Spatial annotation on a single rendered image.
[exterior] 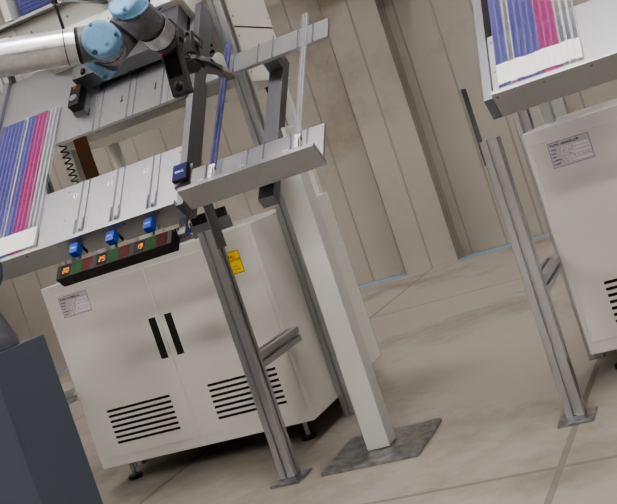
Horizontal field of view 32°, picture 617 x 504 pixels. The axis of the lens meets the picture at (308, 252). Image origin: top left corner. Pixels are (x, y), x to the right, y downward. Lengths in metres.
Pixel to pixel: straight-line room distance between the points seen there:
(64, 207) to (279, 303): 0.62
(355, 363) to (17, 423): 0.83
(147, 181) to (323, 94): 3.45
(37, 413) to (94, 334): 0.92
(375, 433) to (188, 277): 0.70
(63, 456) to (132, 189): 0.76
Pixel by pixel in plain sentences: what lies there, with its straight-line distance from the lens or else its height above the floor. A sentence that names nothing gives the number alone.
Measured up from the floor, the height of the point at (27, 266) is 0.69.
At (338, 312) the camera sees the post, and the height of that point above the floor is 0.36.
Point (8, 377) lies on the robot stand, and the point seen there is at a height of 0.50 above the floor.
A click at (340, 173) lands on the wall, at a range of 6.05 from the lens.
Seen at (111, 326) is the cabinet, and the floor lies 0.46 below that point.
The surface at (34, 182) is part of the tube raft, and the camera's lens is 2.94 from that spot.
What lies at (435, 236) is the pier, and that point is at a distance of 5.79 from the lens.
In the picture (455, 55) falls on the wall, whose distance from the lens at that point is 5.83.
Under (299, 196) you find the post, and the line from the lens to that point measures 2.52.
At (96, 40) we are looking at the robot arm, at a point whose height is 1.07.
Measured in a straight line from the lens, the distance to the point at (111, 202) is 2.71.
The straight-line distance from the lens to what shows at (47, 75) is 3.26.
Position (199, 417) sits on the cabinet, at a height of 0.14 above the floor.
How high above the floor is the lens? 0.69
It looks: 4 degrees down
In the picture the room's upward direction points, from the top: 18 degrees counter-clockwise
